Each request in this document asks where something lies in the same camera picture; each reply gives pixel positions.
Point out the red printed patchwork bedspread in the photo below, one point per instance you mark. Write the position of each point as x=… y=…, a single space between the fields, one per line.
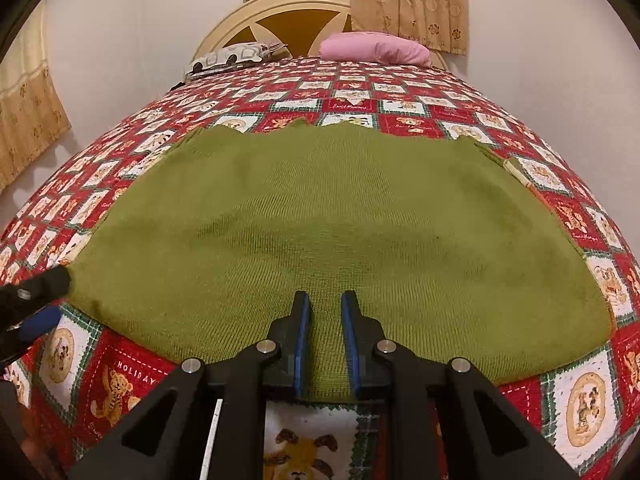
x=350 y=95

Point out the cream and brown headboard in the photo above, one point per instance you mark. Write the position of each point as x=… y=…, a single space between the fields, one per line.
x=295 y=25

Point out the white grey patterned pillow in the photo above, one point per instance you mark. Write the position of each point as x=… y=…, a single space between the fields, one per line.
x=230 y=57

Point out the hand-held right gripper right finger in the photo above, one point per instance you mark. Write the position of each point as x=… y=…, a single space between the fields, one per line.
x=352 y=345

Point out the green orange cream striped sweater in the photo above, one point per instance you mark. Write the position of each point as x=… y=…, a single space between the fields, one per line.
x=320 y=220

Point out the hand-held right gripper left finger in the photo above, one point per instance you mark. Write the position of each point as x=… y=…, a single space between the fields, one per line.
x=301 y=345

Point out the pink pillow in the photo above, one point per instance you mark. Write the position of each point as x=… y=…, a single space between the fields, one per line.
x=375 y=50

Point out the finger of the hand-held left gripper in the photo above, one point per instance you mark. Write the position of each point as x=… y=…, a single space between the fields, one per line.
x=37 y=290
x=40 y=324

